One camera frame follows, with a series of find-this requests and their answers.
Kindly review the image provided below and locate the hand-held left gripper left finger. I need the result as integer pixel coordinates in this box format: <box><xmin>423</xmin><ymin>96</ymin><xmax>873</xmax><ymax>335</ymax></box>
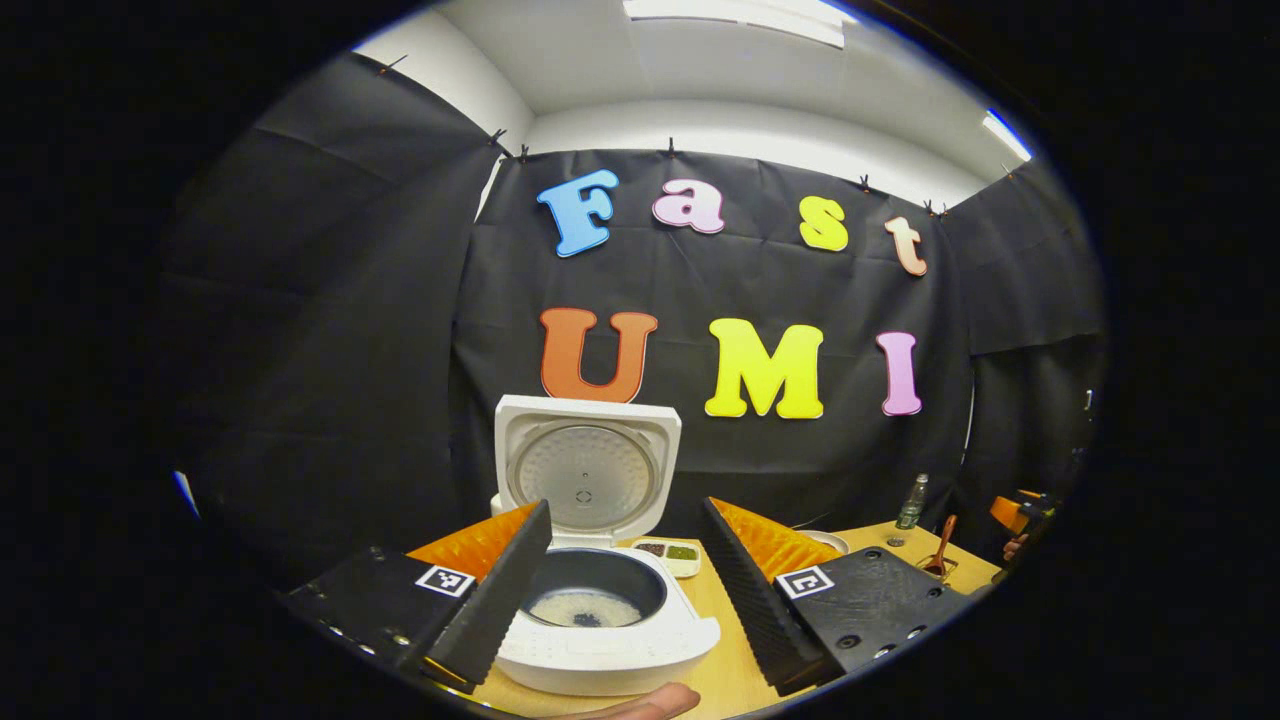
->
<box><xmin>280</xmin><ymin>500</ymin><xmax>554</xmax><ymax>696</ymax></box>

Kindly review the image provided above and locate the brown wooden spoon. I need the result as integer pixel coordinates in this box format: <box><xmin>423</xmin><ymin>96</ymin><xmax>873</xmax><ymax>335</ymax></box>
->
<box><xmin>925</xmin><ymin>514</ymin><xmax>959</xmax><ymax>577</ymax></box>

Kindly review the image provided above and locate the white condiment dish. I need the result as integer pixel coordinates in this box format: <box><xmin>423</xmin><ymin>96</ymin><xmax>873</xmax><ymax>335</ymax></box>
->
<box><xmin>630</xmin><ymin>538</ymin><xmax>702</xmax><ymax>579</ymax></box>

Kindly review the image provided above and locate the long ceiling light panel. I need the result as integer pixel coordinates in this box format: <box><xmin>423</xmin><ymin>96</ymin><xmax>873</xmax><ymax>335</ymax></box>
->
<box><xmin>622</xmin><ymin>0</ymin><xmax>846</xmax><ymax>49</ymax></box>

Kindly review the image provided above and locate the clear water bottle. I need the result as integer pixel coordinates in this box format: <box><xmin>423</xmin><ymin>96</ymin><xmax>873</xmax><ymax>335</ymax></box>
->
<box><xmin>895</xmin><ymin>473</ymin><xmax>929</xmax><ymax>531</ymax></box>

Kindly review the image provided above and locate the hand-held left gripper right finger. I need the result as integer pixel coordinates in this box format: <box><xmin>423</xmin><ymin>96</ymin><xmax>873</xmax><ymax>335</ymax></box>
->
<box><xmin>697</xmin><ymin>496</ymin><xmax>991</xmax><ymax>698</ymax></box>

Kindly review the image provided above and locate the black backdrop cloth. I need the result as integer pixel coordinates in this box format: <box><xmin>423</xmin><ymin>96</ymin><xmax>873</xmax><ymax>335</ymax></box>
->
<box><xmin>160</xmin><ymin>50</ymin><xmax>1111</xmax><ymax>591</ymax></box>

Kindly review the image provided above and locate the small ceiling light panel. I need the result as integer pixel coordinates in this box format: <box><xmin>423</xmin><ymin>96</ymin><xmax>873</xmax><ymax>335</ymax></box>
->
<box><xmin>982</xmin><ymin>108</ymin><xmax>1033</xmax><ymax>163</ymax></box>

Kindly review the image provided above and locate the white rice cooker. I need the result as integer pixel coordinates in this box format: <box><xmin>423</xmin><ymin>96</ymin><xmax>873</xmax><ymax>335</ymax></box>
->
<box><xmin>490</xmin><ymin>394</ymin><xmax>722</xmax><ymax>698</ymax></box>

